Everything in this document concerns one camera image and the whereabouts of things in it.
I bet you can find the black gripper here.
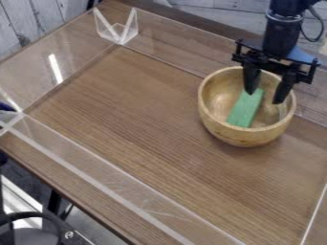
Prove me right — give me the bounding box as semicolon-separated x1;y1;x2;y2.
232;9;320;104

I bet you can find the green rectangular block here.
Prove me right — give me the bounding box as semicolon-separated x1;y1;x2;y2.
226;88;264;128

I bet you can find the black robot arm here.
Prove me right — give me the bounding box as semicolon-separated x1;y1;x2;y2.
232;0;324;104

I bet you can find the light wooden bowl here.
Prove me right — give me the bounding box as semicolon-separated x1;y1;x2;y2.
198;66;296;147

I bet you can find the blue object at edge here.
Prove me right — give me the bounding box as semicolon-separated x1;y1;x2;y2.
0;101;16;112

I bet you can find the black table leg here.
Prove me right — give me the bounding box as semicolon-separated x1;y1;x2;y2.
47;190;63;214

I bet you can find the clear acrylic tray wall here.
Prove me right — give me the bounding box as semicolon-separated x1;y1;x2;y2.
0;2;327;245

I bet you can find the black cable loop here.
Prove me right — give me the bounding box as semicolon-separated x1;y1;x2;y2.
0;211;66;245

